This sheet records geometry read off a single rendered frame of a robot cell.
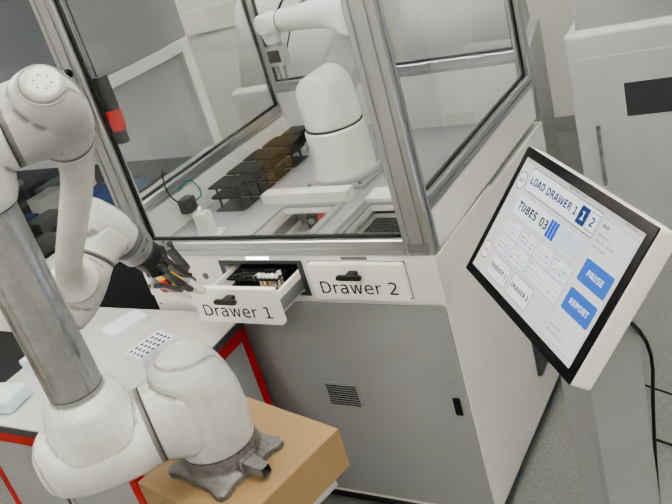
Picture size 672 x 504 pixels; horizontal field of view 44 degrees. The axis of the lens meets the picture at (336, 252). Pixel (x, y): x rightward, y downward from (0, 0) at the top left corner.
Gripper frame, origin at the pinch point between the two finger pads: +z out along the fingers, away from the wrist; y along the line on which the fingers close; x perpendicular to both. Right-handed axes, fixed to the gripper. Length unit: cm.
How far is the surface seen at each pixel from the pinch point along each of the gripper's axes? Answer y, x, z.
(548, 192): 19, -90, -2
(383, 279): 12.5, -39.8, 25.0
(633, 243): 0, -110, -16
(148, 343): -9.3, 28.8, 19.2
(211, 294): 4.1, 6.9, 15.1
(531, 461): -11, -53, 117
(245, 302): 2.6, -3.9, 17.0
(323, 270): 14.4, -22.3, 22.8
